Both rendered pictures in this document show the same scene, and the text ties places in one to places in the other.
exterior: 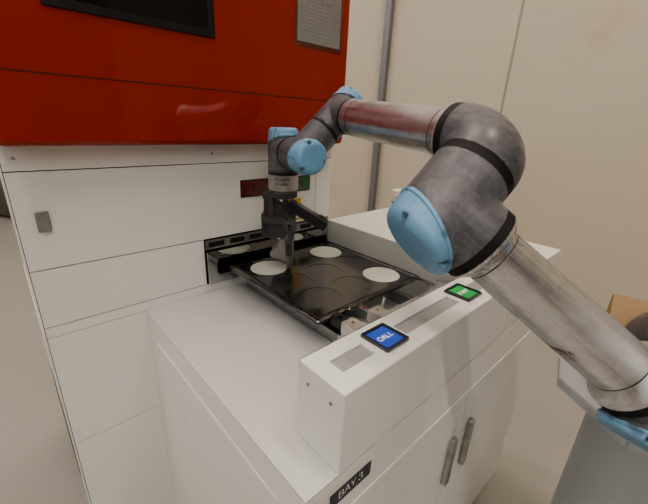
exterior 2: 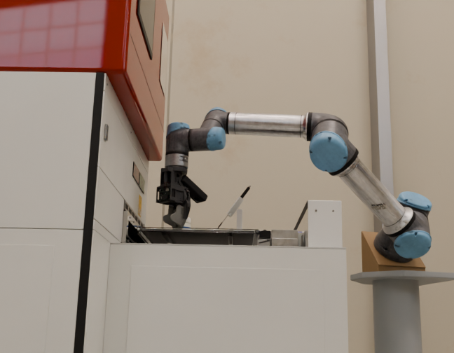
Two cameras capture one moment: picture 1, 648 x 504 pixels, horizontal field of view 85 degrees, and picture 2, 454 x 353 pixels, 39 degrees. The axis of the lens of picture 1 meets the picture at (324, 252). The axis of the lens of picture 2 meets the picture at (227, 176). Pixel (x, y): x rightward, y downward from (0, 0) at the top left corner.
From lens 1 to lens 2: 1.74 m
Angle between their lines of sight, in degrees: 57
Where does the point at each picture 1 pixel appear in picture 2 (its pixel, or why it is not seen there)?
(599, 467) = (394, 319)
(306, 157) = (222, 136)
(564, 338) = (381, 195)
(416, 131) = (293, 122)
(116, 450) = not seen: outside the picture
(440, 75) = not seen: hidden behind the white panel
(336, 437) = (338, 227)
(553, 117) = (209, 211)
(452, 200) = (341, 134)
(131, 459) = not seen: outside the picture
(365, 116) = (253, 118)
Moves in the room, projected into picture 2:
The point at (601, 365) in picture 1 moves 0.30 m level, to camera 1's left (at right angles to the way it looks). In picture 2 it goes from (394, 206) to (339, 189)
